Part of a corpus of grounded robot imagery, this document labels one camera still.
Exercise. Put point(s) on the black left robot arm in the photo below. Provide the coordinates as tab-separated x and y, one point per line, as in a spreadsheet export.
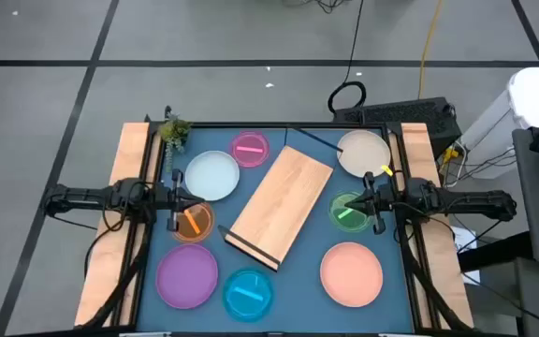
87	199

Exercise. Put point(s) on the purple plate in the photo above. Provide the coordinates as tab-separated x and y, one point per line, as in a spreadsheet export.
186	276

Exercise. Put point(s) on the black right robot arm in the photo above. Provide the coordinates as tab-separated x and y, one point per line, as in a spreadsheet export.
461	201

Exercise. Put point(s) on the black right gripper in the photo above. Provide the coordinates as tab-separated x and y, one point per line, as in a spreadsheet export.
378	201

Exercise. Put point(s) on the artificial green plant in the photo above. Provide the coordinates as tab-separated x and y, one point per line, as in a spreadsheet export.
175	133

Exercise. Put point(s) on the beige plate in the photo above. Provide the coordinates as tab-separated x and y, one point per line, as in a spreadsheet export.
364	153

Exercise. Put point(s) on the black table frame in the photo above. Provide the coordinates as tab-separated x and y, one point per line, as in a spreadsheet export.
227	334

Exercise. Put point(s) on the pink transparent plate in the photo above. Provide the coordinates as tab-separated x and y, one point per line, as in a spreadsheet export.
250	156

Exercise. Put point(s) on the black computer case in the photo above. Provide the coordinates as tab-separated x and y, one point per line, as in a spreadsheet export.
405	114

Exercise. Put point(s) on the pale blue plate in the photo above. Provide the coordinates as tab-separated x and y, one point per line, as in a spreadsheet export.
212	175

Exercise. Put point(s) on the wooden side board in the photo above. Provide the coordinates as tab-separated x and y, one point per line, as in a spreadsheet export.
438	281
106	262

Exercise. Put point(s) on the orange transparent plate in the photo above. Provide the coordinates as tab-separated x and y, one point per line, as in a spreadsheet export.
201	229

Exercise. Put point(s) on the yellow plug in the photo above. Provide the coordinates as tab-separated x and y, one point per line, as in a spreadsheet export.
449	155

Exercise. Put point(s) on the cyan transparent plate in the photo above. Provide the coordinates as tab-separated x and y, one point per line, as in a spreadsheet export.
247	304

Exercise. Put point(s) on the salmon plate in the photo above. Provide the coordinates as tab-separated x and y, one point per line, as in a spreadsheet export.
351	274

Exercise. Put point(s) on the green transparent plate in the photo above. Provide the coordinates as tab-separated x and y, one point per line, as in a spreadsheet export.
350	222

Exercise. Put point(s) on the black metal beam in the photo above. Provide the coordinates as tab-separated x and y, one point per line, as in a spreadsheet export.
494	253

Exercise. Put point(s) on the white bin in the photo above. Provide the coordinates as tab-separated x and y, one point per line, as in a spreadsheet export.
531	98

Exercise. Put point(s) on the white paper sheet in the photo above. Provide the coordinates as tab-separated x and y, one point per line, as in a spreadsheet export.
466	243

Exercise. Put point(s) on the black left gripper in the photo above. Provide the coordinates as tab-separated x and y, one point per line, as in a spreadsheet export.
176	201

